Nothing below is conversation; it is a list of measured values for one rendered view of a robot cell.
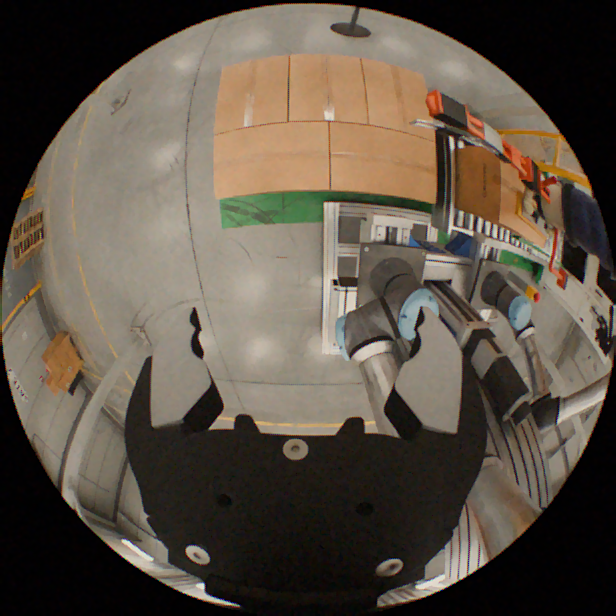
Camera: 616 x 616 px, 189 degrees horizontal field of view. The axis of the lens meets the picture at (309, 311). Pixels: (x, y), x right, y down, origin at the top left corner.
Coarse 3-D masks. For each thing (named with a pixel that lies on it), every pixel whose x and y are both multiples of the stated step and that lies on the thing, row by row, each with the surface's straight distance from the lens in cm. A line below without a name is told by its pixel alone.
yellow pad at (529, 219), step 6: (516, 192) 90; (516, 198) 89; (522, 198) 90; (516, 204) 88; (522, 204) 90; (516, 210) 88; (522, 210) 89; (534, 210) 99; (522, 216) 90; (528, 216) 93; (534, 216) 94; (528, 222) 94; (534, 222) 99; (546, 222) 112; (534, 228) 100; (546, 228) 107; (540, 234) 107; (546, 234) 113; (546, 240) 115
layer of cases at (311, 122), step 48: (240, 96) 133; (288, 96) 127; (336, 96) 125; (384, 96) 133; (240, 144) 119; (288, 144) 113; (336, 144) 113; (384, 144) 119; (432, 144) 133; (240, 192) 115; (384, 192) 114; (432, 192) 127
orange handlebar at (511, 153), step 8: (432, 96) 52; (432, 104) 50; (432, 112) 51; (472, 120) 58; (472, 128) 56; (480, 128) 60; (480, 136) 57; (504, 144) 66; (504, 152) 64; (512, 152) 67; (512, 160) 66; (520, 160) 72; (520, 168) 69; (544, 192) 86; (552, 248) 99; (552, 256) 98; (552, 264) 98; (552, 272) 100
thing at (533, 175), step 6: (522, 156) 77; (528, 162) 74; (528, 168) 74; (534, 168) 79; (528, 174) 73; (534, 174) 78; (540, 174) 80; (522, 180) 75; (528, 180) 72; (534, 180) 76; (540, 180) 79; (528, 186) 76; (534, 186) 74; (540, 186) 79
